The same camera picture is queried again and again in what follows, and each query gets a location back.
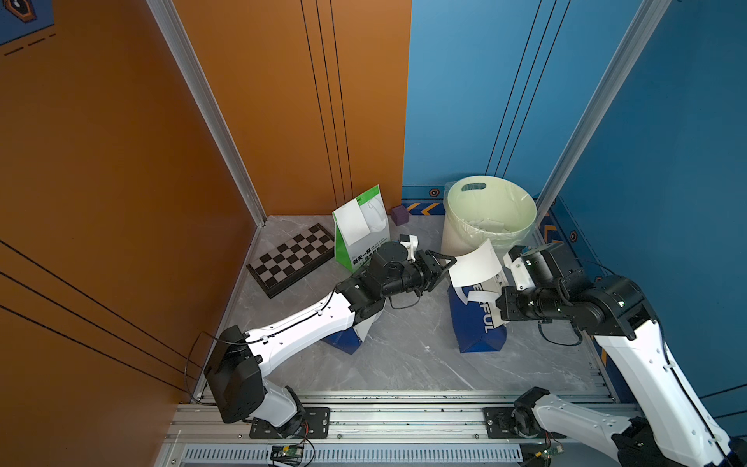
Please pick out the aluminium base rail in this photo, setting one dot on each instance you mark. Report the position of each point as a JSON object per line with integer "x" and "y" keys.
{"x": 381, "y": 428}

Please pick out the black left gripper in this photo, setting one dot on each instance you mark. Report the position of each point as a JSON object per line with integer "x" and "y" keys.
{"x": 428, "y": 269}

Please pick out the purple cube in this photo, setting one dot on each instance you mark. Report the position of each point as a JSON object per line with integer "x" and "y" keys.
{"x": 400, "y": 215}

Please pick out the blue white bag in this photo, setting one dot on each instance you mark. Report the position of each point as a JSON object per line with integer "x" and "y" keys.
{"x": 475, "y": 317}
{"x": 351, "y": 339}

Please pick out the green circuit board left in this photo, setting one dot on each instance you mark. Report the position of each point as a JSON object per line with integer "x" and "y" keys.
{"x": 287, "y": 455}

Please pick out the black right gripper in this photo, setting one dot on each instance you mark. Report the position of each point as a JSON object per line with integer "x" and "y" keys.
{"x": 507, "y": 306}

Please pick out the brown checkered chessboard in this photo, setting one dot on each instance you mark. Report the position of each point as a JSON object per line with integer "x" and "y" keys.
{"x": 291, "y": 261}

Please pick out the pale green trash bin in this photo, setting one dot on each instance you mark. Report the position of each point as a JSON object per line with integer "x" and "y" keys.
{"x": 484, "y": 208}

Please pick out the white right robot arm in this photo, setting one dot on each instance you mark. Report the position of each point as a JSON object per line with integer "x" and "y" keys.
{"x": 674, "y": 429}

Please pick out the white receipt green bag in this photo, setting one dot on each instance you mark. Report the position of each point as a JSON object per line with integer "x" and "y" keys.
{"x": 351, "y": 223}

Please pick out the green circuit board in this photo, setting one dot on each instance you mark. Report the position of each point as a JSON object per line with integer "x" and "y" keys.
{"x": 545, "y": 454}
{"x": 287, "y": 455}

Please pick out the green white paper bag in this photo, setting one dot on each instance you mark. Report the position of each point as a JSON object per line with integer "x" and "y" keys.
{"x": 354, "y": 256}

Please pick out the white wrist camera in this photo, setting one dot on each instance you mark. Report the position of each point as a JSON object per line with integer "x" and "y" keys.
{"x": 410, "y": 242}
{"x": 517, "y": 268}

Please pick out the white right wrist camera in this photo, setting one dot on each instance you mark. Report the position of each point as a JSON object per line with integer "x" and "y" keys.
{"x": 517, "y": 268}

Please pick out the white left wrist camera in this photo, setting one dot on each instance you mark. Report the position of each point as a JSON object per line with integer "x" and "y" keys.
{"x": 410, "y": 242}

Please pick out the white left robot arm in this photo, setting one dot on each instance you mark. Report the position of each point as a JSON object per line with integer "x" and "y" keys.
{"x": 238, "y": 367}

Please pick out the green circuit board right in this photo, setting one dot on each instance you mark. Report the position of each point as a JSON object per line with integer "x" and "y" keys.
{"x": 545, "y": 454}

